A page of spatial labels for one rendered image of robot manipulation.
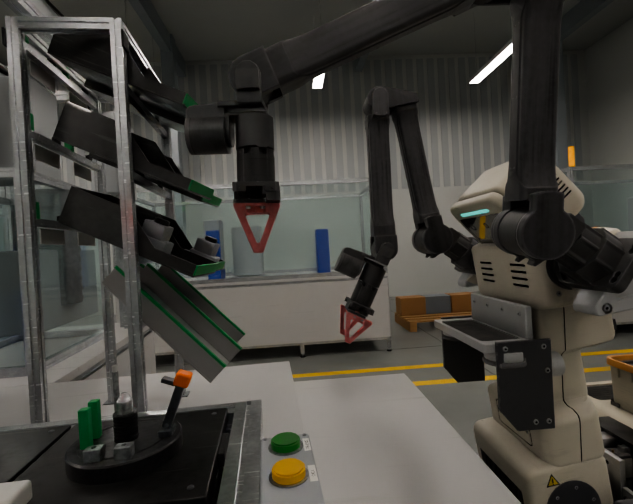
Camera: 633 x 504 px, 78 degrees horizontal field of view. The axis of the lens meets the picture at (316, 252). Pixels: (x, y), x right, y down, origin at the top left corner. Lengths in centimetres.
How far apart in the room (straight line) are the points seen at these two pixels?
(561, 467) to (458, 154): 933
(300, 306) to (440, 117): 678
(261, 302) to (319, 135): 566
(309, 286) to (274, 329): 62
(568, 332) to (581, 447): 21
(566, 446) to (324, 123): 891
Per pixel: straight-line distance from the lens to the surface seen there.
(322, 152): 929
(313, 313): 448
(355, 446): 81
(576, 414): 92
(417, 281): 949
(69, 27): 91
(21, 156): 87
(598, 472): 98
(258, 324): 452
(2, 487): 60
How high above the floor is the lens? 123
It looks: 1 degrees down
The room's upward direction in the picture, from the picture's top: 3 degrees counter-clockwise
